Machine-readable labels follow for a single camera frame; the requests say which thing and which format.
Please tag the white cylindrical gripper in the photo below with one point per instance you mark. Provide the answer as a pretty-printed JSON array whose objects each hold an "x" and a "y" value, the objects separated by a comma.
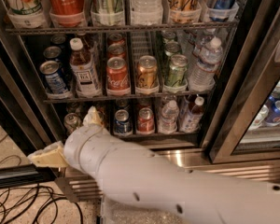
[{"x": 74, "y": 145}]

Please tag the tea bottle white cap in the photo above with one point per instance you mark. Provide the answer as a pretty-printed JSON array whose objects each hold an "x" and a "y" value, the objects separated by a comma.
[{"x": 84, "y": 70}]

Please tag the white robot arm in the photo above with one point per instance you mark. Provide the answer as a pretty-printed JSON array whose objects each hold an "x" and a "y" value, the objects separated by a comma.
[{"x": 132, "y": 174}]

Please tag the stainless fridge base grille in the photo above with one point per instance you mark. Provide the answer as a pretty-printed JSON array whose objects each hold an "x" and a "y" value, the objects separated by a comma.
[{"x": 78, "y": 187}]

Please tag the bottom shelf blue pepsi can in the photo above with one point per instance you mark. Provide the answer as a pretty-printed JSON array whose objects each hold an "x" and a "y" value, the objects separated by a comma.
[{"x": 122, "y": 123}]

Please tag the left fridge glass door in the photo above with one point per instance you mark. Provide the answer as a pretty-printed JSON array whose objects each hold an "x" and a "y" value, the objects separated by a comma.
[{"x": 16, "y": 118}]

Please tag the fridge glass door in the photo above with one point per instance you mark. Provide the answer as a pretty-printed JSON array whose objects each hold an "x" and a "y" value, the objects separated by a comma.
[
  {"x": 250, "y": 74},
  {"x": 16, "y": 118}
]

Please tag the bottom shelf red coke can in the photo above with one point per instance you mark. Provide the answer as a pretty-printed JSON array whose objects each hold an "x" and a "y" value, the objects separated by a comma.
[{"x": 145, "y": 120}]

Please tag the bottom shelf small water bottle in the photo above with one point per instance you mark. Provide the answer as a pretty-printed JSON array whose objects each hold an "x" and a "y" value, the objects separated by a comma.
[{"x": 168, "y": 117}]

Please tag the bottom shelf white label bottle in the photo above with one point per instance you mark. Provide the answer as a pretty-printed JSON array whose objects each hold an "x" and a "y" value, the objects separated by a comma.
[{"x": 193, "y": 114}]

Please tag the front clear water bottle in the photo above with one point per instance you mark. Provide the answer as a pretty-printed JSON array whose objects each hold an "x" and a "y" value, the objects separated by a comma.
[{"x": 209, "y": 60}]

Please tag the rear clear water bottle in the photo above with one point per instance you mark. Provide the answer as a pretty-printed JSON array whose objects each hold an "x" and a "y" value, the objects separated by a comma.
[{"x": 203, "y": 37}]

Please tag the right fridge glass door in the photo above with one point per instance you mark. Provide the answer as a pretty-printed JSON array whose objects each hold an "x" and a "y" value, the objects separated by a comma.
[{"x": 250, "y": 74}]

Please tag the front blue pepsi can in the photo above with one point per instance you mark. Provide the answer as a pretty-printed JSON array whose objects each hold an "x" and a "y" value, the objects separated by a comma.
[{"x": 53, "y": 75}]

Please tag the front red coca-cola can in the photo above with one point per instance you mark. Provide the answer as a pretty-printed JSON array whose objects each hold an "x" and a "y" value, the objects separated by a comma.
[{"x": 117, "y": 74}]

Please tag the red coca-cola can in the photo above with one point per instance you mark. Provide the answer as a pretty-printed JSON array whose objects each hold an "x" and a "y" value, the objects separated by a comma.
[
  {"x": 116, "y": 50},
  {"x": 117, "y": 74},
  {"x": 115, "y": 38}
]

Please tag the clear plastic bin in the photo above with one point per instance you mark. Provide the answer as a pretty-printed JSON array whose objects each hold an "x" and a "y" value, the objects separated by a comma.
[{"x": 117, "y": 213}]

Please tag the middle dark can left column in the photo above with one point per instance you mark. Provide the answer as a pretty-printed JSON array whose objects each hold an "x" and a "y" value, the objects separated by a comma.
[{"x": 53, "y": 53}]

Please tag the dark can column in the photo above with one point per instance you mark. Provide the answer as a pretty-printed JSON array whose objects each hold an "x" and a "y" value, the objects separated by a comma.
[
  {"x": 53, "y": 53},
  {"x": 58, "y": 40}
]

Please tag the gold caffeine-free coke can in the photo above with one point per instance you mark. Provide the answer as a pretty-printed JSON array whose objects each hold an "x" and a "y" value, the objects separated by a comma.
[{"x": 146, "y": 71}]

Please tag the rear dark can left column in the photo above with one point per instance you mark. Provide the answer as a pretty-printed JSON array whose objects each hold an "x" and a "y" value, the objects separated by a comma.
[{"x": 58, "y": 40}]

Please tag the rear red coca-cola can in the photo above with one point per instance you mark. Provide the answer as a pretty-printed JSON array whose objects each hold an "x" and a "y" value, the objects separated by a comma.
[{"x": 115, "y": 38}]

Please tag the front green soda can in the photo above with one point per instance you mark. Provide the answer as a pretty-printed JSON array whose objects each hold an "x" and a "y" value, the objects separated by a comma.
[{"x": 177, "y": 68}]

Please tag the green soda can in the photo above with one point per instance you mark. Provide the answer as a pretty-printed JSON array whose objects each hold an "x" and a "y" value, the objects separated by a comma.
[
  {"x": 171, "y": 48},
  {"x": 168, "y": 36},
  {"x": 177, "y": 68}
]

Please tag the rear green soda can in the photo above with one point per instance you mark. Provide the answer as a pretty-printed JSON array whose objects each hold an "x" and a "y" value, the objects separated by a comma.
[{"x": 168, "y": 36}]

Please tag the blue can behind right door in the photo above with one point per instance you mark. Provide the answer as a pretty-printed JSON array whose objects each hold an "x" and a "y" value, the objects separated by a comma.
[{"x": 273, "y": 117}]

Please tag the middle wire fridge shelf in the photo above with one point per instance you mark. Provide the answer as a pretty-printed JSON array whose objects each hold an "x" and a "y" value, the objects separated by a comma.
[{"x": 128, "y": 96}]

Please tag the wire fridge shelf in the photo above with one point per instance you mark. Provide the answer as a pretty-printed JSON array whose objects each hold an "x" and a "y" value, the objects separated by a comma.
[
  {"x": 121, "y": 29},
  {"x": 128, "y": 96}
]

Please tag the upper wire fridge shelf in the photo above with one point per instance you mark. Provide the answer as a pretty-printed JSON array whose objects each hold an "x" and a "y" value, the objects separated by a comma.
[{"x": 121, "y": 29}]

